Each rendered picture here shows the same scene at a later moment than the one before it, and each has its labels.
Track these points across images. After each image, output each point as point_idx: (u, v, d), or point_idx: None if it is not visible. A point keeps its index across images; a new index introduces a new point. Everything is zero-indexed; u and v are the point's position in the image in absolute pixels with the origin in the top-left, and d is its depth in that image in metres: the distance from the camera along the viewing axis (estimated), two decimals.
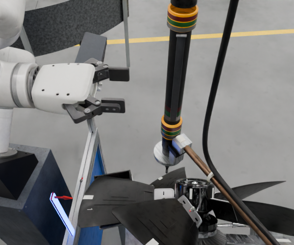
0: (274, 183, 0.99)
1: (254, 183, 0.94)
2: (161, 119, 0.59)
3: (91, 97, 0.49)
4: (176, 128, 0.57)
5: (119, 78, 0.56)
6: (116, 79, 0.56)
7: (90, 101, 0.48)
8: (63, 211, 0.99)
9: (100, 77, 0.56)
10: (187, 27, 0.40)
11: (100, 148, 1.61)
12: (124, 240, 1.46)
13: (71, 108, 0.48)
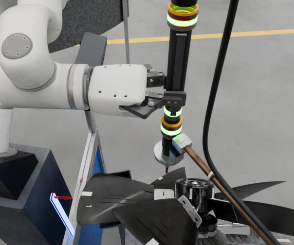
0: (274, 183, 0.99)
1: (254, 183, 0.94)
2: (161, 118, 0.58)
3: (151, 93, 0.49)
4: (176, 127, 0.57)
5: None
6: None
7: (153, 96, 0.49)
8: (63, 211, 0.99)
9: (153, 83, 0.54)
10: (188, 26, 0.40)
11: (100, 148, 1.61)
12: (124, 240, 1.46)
13: (134, 106, 0.48)
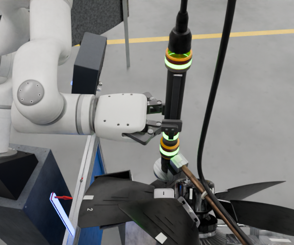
0: None
1: (259, 202, 0.70)
2: (160, 140, 0.64)
3: (151, 121, 0.55)
4: (174, 149, 0.63)
5: None
6: None
7: (152, 125, 0.55)
8: (63, 211, 0.99)
9: (152, 110, 0.60)
10: (182, 68, 0.46)
11: (100, 148, 1.61)
12: (124, 240, 1.46)
13: (135, 133, 0.54)
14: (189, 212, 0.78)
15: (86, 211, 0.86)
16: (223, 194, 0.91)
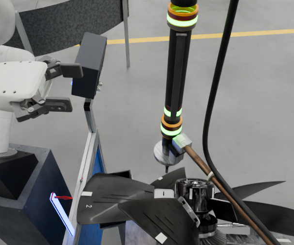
0: None
1: (259, 202, 0.70)
2: (161, 118, 0.58)
3: (37, 96, 0.49)
4: (176, 127, 0.57)
5: (72, 75, 0.56)
6: (69, 76, 0.56)
7: (34, 100, 0.48)
8: (63, 211, 0.99)
9: (53, 74, 0.56)
10: (187, 26, 0.40)
11: (100, 148, 1.61)
12: (124, 240, 1.46)
13: (16, 106, 0.48)
14: (189, 212, 0.78)
15: (85, 208, 0.84)
16: (223, 194, 0.91)
